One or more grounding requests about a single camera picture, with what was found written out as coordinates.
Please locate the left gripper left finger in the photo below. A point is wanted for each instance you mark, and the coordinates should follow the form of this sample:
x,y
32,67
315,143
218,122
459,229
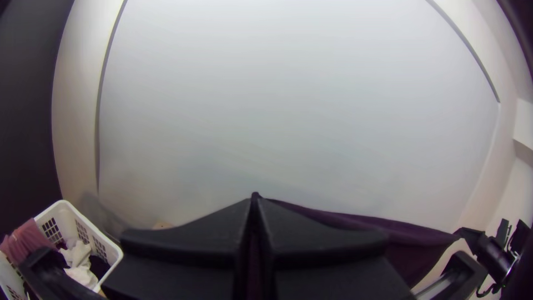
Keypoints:
x,y
187,258

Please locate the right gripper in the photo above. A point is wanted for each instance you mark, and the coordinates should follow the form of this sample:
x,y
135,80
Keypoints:
x,y
487,250

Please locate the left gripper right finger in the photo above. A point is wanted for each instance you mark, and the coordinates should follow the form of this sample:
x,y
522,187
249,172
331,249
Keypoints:
x,y
333,262

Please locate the black t-shirt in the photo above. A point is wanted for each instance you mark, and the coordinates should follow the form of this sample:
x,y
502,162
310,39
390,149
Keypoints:
x,y
416,246

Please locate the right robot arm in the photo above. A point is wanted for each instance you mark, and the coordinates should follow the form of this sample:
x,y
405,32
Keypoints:
x,y
518,235

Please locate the heap of clothes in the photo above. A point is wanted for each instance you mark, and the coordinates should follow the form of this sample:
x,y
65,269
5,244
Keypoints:
x,y
81,259

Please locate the white laundry basket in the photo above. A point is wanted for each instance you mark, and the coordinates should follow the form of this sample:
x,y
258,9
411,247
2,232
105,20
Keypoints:
x,y
62,211

